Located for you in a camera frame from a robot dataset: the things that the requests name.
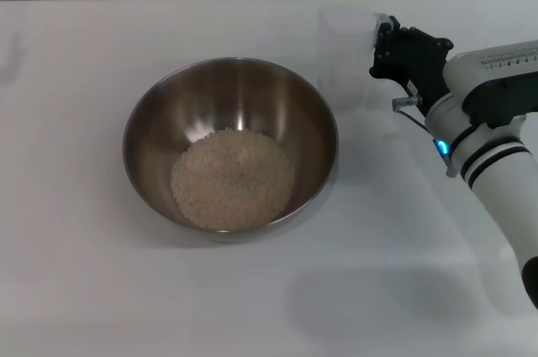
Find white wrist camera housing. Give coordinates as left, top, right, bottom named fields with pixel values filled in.
left=444, top=39, right=538, bottom=128

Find clear plastic measuring cup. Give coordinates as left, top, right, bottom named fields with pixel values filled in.
left=317, top=7, right=382, bottom=111

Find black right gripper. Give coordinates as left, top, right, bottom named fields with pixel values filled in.
left=368, top=13, right=456, bottom=118

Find stainless steel mixing bowl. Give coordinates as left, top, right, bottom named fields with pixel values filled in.
left=122, top=55, right=340, bottom=244

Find white rice grains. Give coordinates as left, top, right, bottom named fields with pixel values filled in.
left=169, top=129, right=296, bottom=231

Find metal connector with thin cable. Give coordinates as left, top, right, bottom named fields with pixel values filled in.
left=391, top=95, right=439, bottom=140

